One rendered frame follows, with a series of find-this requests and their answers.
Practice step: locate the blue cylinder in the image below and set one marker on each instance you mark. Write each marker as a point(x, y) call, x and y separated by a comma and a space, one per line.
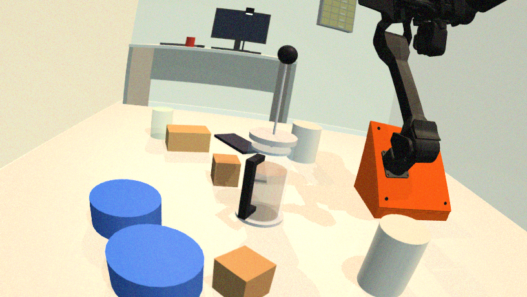
point(120, 203)
point(154, 261)

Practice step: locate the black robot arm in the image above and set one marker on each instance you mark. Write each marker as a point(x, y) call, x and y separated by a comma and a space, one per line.
point(418, 141)

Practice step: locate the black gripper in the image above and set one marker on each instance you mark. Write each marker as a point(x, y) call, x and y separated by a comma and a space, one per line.
point(392, 11)

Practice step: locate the glass coffee press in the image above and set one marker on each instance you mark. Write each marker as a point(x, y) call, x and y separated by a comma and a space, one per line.
point(267, 167)

